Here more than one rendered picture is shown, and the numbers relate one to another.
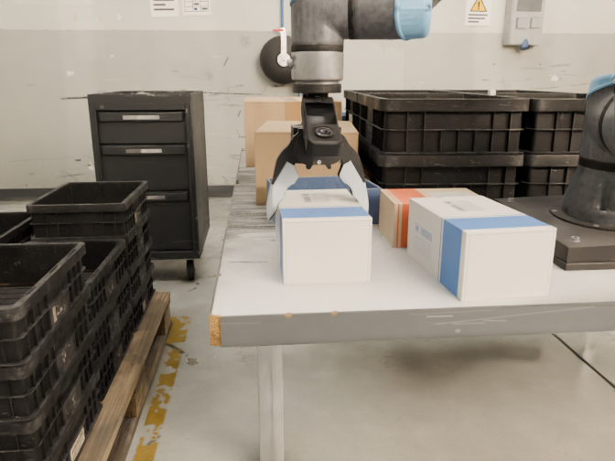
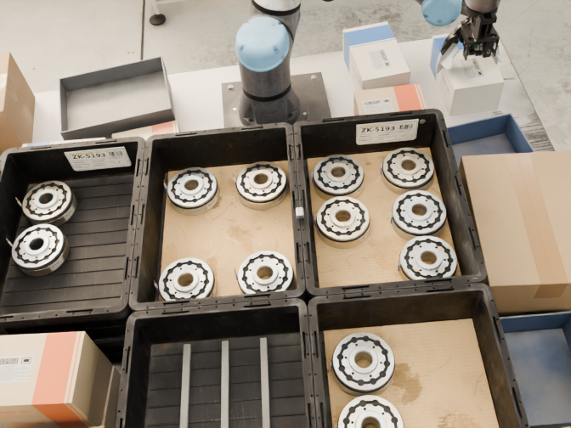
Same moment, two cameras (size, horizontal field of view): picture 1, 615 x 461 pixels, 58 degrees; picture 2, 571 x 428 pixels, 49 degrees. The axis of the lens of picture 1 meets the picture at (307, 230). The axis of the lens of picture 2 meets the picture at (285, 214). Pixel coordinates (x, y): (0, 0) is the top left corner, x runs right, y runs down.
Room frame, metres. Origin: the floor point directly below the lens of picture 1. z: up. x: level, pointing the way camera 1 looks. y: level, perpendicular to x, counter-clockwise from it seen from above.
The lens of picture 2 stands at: (2.00, -0.40, 1.85)
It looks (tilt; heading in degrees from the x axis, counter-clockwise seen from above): 54 degrees down; 185
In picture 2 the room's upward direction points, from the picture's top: 8 degrees counter-clockwise
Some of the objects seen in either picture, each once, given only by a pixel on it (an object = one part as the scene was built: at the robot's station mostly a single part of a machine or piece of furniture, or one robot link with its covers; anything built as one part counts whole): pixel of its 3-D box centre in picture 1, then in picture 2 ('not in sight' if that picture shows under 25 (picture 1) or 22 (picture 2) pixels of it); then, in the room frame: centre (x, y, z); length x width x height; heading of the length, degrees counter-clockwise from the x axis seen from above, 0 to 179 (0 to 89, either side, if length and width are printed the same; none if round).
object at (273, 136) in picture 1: (307, 159); (524, 236); (1.32, 0.00, 0.78); 0.30 x 0.22 x 0.16; 179
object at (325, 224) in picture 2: not in sight; (342, 217); (1.31, -0.36, 0.86); 0.10 x 0.10 x 0.01
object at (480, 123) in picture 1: (430, 123); (379, 212); (1.31, -0.29, 0.87); 0.40 x 0.30 x 0.11; 2
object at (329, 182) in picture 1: (321, 199); (480, 154); (1.07, -0.03, 0.74); 0.20 x 0.15 x 0.07; 102
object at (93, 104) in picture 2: not in sight; (115, 99); (0.84, -0.89, 0.77); 0.27 x 0.20 x 0.05; 102
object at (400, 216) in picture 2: not in sight; (419, 211); (1.30, -0.21, 0.86); 0.10 x 0.10 x 0.01
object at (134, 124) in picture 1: (157, 182); not in sight; (2.79, 0.77, 0.45); 0.60 x 0.45 x 0.90; 5
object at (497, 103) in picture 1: (432, 101); (380, 196); (1.31, -0.29, 0.92); 0.40 x 0.30 x 0.02; 2
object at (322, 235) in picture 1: (318, 231); (464, 71); (0.80, -0.02, 0.74); 0.20 x 0.12 x 0.09; 6
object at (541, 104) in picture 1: (559, 101); (218, 211); (1.32, -0.59, 0.92); 0.40 x 0.30 x 0.02; 2
